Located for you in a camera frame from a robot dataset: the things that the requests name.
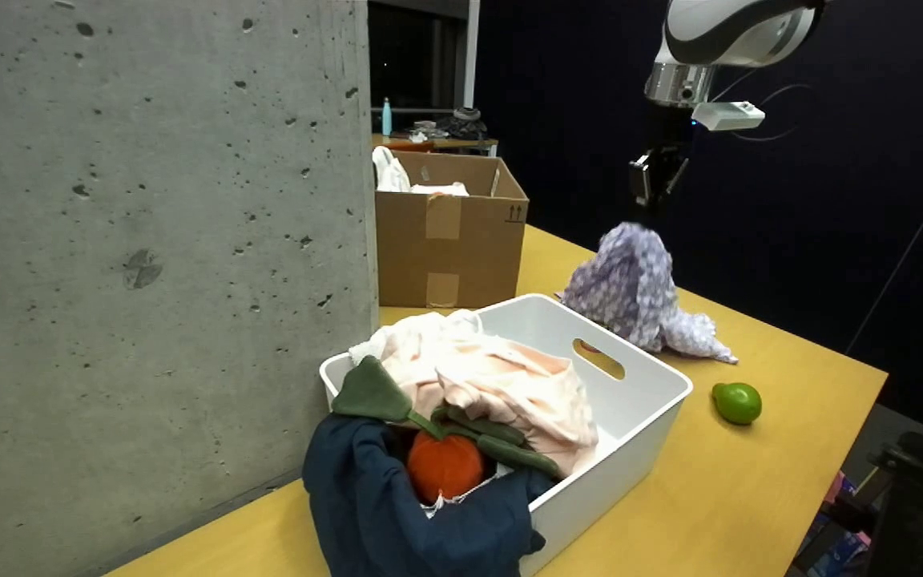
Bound green pear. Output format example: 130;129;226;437
709;377;765;429

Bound black equipment pile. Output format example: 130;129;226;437
784;425;923;577

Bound white paper bag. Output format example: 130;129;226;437
368;145;470;200

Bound white plastic bin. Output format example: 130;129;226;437
317;291;697;577

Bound dark green cloth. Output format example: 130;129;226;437
331;353;567;482

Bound orange ball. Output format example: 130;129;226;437
403;429;487;506

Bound long wooden window desk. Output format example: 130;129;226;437
371;132;502;160

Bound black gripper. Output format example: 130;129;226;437
624;126;700;211

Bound brown cardboard box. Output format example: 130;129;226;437
371;149;531;314

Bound pile of desk clutter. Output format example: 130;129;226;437
406;107;490;145

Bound pink cloth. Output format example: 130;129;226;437
346;307;604;478

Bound purple white checked cloth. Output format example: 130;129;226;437
559;218;741;369

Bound dark blue cloth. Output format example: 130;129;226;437
297;409;562;577

